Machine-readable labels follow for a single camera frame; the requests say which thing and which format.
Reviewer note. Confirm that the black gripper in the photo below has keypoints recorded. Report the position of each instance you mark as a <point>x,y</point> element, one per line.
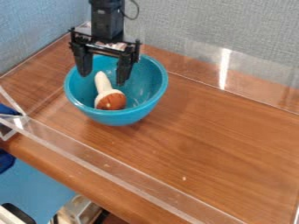
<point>121,47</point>

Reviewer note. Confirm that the brown cap toy mushroom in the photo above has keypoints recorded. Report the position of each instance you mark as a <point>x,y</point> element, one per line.
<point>110,99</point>

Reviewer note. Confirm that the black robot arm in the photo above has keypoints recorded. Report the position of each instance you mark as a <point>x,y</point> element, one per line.
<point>103,37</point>

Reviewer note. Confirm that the blue plastic bowl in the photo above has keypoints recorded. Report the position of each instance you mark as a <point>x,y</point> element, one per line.
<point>145,89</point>

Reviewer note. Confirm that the blue cloth object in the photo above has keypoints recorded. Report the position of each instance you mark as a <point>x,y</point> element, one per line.
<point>7,159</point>

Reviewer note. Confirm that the clear acrylic back barrier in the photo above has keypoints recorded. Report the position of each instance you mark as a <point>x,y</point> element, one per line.
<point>246,37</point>

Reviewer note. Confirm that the clear acrylic front barrier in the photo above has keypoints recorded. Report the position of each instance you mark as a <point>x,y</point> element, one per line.
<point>97,174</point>

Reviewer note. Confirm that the black and white object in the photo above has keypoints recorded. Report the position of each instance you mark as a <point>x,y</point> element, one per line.
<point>13,215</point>

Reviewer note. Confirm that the grey metal frame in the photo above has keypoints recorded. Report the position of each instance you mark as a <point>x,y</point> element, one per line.
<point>79,211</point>

